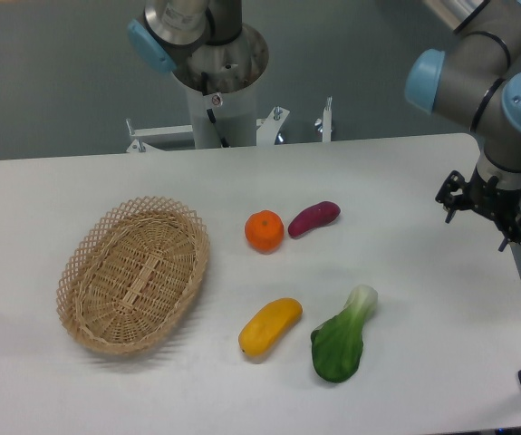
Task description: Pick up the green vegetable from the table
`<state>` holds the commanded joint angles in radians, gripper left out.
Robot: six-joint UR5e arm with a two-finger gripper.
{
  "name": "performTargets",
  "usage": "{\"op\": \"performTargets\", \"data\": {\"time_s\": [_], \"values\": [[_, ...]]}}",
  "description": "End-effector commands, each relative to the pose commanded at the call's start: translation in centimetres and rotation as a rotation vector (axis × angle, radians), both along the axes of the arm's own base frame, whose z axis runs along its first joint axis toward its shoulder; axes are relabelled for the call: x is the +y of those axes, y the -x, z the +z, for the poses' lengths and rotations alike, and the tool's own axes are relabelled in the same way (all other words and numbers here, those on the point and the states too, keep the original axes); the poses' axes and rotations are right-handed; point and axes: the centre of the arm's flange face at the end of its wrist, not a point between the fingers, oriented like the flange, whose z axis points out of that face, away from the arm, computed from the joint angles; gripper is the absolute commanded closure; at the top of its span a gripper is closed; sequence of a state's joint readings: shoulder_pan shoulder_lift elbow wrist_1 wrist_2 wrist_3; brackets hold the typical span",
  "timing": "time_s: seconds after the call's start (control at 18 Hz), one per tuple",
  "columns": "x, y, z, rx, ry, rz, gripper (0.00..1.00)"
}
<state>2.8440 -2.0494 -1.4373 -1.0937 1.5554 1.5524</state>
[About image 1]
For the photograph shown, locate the green bok choy vegetable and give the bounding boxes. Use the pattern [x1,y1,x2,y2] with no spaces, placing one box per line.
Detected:
[310,285,378,383]

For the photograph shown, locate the grey robot arm, blue caps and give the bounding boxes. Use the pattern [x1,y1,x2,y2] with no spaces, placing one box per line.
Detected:
[127,1,521,246]

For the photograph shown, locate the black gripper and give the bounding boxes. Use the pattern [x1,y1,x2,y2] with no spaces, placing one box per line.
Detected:
[435,170,521,252]

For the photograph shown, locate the yellow mango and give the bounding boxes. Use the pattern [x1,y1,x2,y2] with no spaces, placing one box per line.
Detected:
[237,297,304,363]

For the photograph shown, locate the woven wicker basket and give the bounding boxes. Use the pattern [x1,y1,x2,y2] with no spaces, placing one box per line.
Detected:
[56,197,210,356]

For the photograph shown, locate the purple sweet potato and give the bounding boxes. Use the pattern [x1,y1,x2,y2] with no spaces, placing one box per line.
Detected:
[287,201,341,238]

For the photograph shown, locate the orange tangerine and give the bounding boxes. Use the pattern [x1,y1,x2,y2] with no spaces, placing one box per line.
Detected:
[244,209,285,254]

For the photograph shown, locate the black cable on pedestal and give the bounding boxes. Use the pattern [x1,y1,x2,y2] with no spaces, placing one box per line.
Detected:
[200,72,232,149]

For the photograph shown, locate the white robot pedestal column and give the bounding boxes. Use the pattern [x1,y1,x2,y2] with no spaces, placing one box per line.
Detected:
[185,86,256,150]

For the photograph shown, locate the white metal base frame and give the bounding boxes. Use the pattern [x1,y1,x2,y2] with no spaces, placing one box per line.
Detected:
[124,95,336,154]

